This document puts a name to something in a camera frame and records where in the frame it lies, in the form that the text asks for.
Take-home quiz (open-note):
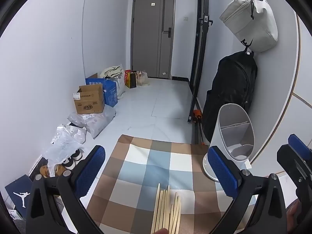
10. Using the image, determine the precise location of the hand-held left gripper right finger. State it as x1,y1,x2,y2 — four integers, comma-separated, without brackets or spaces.
208,146,300,234

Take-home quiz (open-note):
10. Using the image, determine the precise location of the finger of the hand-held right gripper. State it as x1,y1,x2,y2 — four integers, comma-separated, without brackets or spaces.
288,134,312,159
277,144,312,201

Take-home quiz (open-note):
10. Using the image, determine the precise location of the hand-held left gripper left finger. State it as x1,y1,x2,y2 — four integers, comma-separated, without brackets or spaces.
26,145,106,234

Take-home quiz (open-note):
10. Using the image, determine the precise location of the white utensil holder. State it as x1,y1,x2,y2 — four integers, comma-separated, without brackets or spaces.
203,104,255,182

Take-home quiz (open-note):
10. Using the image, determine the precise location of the pile of wooden chopsticks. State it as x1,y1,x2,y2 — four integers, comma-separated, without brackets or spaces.
151,183,182,234

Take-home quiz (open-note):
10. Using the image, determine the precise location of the person's right hand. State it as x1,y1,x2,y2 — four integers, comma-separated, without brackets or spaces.
286,199,303,226

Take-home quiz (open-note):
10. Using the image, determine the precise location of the brown shoe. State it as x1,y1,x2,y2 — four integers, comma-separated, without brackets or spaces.
40,164,65,177

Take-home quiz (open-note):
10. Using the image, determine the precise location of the clear plastic bag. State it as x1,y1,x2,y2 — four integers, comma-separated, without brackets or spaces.
41,124,87,177

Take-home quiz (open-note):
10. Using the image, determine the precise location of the grey plastic mailer bag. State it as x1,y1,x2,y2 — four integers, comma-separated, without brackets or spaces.
67,105,116,139

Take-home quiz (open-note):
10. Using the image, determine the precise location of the checkered floor mat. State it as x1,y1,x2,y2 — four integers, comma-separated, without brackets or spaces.
86,134,259,234

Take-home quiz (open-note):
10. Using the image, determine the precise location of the orange black tool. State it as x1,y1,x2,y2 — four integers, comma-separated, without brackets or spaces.
192,110,207,146

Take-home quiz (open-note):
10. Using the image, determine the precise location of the brown cardboard box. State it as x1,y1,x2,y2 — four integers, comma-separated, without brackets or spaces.
73,85,105,114

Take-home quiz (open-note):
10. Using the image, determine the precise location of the navy shoe box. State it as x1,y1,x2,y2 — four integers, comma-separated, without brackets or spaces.
5,174,34,217

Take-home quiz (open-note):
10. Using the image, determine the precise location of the blue cardboard box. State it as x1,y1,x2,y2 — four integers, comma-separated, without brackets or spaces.
85,73,118,107

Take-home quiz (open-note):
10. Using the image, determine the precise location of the black backpack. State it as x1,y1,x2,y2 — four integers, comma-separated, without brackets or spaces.
202,51,258,143

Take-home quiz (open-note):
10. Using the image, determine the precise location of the white power strip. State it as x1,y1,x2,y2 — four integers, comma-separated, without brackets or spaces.
8,209,23,219

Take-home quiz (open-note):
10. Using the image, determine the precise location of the white woven sack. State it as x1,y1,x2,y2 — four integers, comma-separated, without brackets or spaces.
107,74,126,100

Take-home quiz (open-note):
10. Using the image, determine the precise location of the beige cloth pile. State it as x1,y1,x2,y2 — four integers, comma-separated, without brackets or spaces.
100,65,124,79

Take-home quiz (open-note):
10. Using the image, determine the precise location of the beige plastic bag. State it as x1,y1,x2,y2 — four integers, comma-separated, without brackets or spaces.
136,70,151,86

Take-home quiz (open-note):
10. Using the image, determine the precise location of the black framed door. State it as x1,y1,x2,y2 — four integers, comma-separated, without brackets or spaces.
187,0,213,123

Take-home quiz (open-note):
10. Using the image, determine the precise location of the white hanging bag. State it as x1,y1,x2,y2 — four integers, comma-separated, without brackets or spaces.
219,0,279,53

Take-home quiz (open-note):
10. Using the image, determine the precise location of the grey door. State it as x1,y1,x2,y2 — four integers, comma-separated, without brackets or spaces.
132,0,176,80

